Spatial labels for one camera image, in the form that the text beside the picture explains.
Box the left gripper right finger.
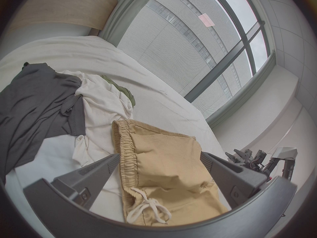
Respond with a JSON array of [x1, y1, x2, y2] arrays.
[[200, 152, 266, 210]]

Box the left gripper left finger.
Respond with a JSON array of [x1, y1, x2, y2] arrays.
[[52, 153, 121, 208]]

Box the tan shorts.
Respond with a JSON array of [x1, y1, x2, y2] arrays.
[[111, 119, 232, 226]]

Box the bed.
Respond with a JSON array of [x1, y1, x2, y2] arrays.
[[0, 0, 229, 222]]

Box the pale blue garment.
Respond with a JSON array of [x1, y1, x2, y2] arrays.
[[5, 133, 124, 215]]

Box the grey-green curtain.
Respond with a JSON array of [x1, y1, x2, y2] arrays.
[[206, 51, 276, 131], [98, 0, 171, 41]]

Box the cream garment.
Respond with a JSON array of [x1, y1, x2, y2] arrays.
[[61, 70, 134, 168]]

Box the black garment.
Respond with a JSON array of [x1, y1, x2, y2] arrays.
[[0, 62, 86, 183]]

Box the olive green garment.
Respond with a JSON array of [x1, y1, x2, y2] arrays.
[[100, 75, 136, 107]]

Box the window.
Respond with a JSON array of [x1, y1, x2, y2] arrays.
[[116, 0, 271, 117]]

